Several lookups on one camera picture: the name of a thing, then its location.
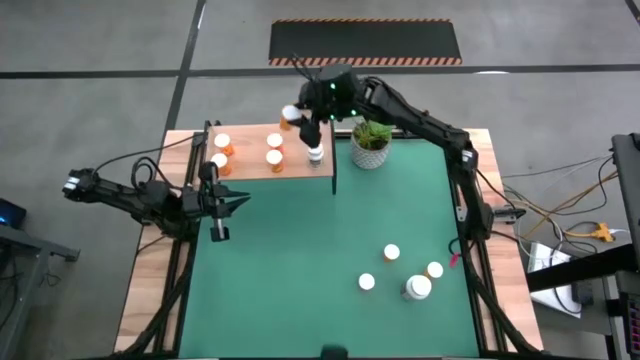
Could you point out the black device blue screen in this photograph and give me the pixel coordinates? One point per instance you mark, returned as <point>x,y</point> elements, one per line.
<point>10,215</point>

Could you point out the grey metal desk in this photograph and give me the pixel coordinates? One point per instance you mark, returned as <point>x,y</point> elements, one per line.
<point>45,247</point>

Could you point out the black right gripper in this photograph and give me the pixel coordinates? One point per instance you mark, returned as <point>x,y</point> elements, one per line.
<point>314,107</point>

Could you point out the black side table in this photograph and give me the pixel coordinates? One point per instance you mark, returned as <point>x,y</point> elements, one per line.
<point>575,267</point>

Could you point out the wooden shelf black frame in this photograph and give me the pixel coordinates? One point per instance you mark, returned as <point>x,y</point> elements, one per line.
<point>247,150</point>

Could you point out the dark grey monitor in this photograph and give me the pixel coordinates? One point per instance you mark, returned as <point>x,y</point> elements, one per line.
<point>630,190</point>

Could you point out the orange pill bottle white cap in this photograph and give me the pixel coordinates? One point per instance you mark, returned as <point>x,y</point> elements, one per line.
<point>291,113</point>
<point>366,281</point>
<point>391,251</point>
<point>222,140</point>
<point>274,140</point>
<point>434,270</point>
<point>219,161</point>
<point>274,157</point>

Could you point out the black aluminium table frame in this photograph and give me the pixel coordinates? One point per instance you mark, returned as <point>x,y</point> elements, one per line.
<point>179,310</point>

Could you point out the plant in white patterned pot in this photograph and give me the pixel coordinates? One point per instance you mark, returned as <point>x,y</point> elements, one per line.
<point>370,155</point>

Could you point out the small white aspirin bottle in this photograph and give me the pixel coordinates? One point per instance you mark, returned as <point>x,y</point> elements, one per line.
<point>315,157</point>

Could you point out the black hazard-striped floor mat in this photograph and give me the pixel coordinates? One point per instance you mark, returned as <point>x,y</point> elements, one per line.
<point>365,40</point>

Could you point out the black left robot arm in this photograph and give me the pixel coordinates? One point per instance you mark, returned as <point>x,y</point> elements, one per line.
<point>125,197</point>

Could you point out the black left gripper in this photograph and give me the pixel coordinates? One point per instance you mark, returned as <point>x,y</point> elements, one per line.
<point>207,202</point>

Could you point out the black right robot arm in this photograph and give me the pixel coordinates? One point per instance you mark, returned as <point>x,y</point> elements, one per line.
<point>425,125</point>

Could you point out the large white bottle purple label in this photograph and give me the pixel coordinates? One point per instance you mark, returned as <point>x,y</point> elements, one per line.
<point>417,286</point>

